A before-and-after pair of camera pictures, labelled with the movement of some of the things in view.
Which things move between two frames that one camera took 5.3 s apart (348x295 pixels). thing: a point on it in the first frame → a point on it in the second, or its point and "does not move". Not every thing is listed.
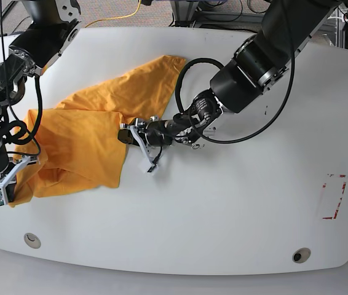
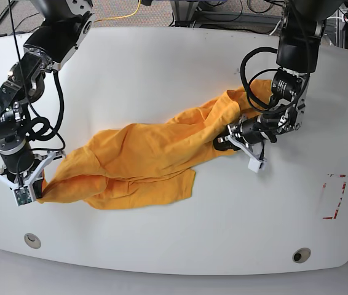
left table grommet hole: x=32 y=240 does not move
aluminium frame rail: x=187 y=11 does not move
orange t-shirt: x=79 y=145 → x=152 y=163
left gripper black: x=163 y=133 → x=253 y=129
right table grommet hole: x=301 y=255 does not move
